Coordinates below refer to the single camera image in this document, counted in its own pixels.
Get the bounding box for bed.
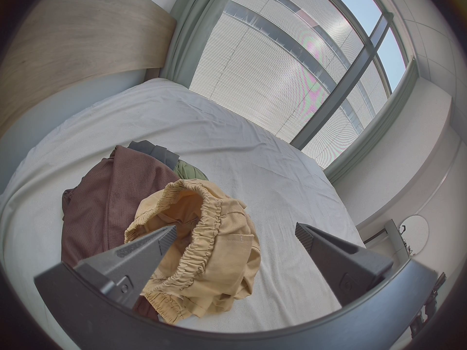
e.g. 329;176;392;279
0;0;367;333

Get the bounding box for black garment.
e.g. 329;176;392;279
128;141;181;170

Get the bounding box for brown garment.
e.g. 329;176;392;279
61;144;183;322

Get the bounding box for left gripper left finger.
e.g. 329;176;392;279
75;225;178;309

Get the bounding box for window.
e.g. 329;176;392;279
189;0;409;170

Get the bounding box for tan shorts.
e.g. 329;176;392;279
124;179;261;324

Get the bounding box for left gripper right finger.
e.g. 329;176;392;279
295;222;395;307

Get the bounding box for green garment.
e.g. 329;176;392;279
174;160;209;182

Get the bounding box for grey-green curtain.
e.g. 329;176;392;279
161;0;256;90

